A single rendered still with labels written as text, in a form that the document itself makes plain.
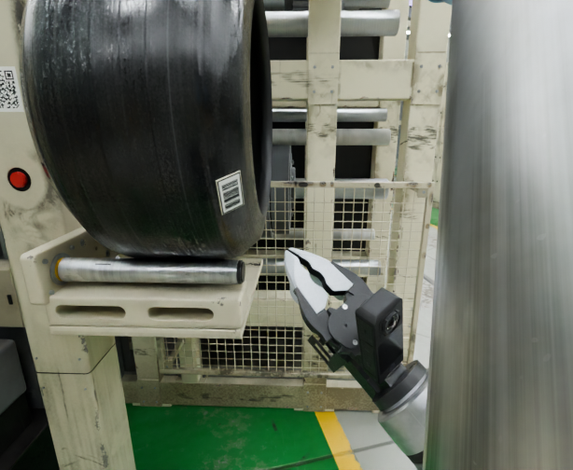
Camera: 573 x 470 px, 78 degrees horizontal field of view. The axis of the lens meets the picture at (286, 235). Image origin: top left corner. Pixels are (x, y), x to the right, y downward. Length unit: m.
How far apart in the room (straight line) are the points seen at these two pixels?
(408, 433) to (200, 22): 0.52
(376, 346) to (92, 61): 0.46
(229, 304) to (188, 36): 0.41
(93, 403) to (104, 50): 0.77
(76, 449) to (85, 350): 0.29
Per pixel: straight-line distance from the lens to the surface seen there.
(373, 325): 0.35
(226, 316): 0.66
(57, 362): 0.99
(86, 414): 1.05
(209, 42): 0.50
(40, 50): 0.57
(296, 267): 0.44
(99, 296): 0.73
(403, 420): 0.43
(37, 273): 0.75
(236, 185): 0.52
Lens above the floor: 1.16
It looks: 17 degrees down
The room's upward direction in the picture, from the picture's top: straight up
